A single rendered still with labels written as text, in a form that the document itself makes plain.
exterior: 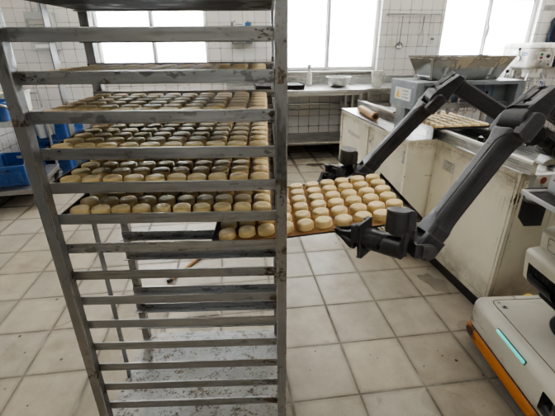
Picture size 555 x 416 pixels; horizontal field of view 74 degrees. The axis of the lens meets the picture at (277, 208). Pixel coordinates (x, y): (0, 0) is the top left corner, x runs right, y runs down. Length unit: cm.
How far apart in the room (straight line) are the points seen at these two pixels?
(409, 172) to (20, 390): 236
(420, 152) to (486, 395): 138
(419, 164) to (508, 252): 75
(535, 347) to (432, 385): 45
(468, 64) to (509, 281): 128
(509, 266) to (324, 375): 111
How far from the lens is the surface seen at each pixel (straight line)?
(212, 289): 166
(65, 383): 206
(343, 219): 107
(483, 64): 267
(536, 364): 181
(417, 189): 260
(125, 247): 111
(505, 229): 213
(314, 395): 179
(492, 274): 225
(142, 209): 109
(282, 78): 88
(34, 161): 107
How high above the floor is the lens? 139
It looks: 24 degrees down
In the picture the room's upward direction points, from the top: straight up
